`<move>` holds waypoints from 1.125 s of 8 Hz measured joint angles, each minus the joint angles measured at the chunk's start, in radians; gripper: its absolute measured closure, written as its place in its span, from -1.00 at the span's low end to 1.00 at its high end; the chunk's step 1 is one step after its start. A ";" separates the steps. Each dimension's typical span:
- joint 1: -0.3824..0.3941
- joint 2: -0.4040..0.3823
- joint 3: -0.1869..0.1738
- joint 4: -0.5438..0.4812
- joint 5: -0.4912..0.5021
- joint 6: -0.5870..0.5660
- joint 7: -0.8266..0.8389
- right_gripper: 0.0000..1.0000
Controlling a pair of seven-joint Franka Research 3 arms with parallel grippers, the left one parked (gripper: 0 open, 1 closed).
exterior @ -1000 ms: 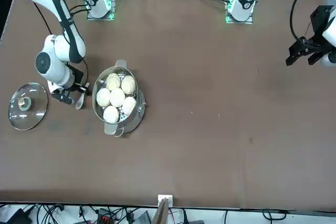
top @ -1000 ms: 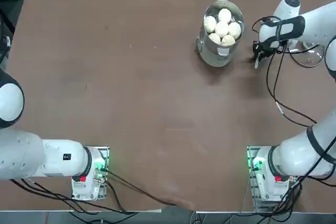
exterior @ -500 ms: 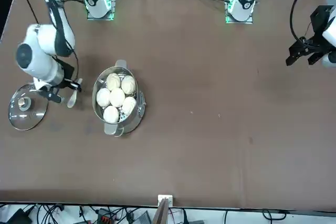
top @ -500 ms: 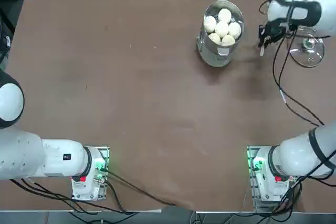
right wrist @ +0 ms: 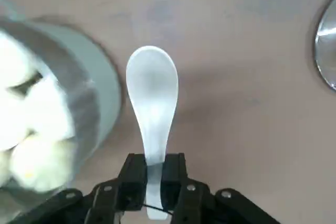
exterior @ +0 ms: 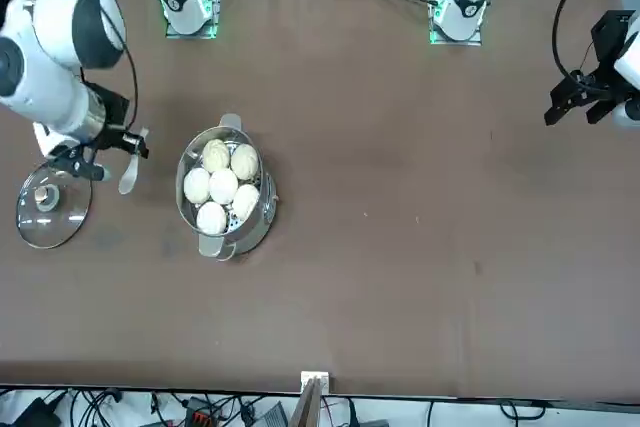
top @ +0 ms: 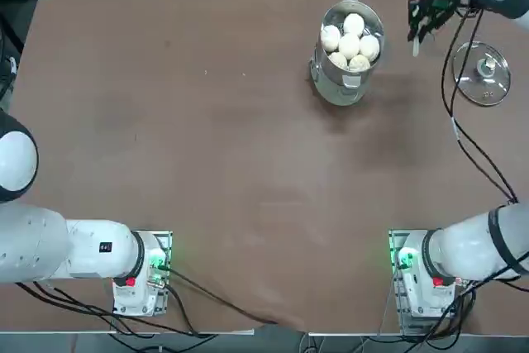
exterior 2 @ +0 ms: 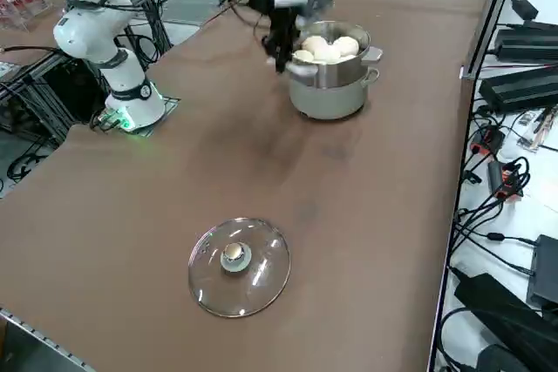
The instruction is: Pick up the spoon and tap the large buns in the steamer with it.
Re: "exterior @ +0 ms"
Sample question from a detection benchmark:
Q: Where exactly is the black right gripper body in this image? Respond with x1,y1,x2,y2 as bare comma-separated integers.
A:
94,88,133,150

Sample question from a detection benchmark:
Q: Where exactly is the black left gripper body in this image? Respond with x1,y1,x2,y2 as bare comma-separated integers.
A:
569,10,637,99

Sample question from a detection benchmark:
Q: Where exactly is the white ceramic spoon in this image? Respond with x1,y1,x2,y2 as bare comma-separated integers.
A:
117,126,151,195

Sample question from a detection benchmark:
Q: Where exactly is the stainless steel steamer pot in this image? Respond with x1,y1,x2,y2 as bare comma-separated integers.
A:
174,113,279,262

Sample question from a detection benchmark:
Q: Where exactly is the glass pot lid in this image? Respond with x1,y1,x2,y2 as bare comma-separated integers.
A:
15,159,94,250

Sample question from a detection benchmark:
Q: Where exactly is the black orange power module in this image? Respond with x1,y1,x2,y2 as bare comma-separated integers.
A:
182,396,226,427

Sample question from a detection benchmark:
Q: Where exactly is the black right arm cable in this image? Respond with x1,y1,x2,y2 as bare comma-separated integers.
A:
79,0,154,134

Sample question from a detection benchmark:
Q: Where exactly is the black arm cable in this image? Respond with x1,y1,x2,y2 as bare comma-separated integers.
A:
79,0,154,134
551,0,601,94

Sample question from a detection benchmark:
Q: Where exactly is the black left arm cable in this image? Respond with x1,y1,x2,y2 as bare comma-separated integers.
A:
551,0,601,94

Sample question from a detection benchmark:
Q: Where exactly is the white post bracket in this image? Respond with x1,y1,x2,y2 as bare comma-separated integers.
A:
300,370,331,393

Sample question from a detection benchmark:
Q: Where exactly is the aluminium frame post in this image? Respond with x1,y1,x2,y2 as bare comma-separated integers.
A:
289,377,322,427

